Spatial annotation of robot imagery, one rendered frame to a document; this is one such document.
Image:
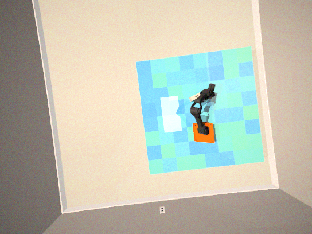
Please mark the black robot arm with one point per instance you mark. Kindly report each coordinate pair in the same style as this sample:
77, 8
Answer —
205, 93

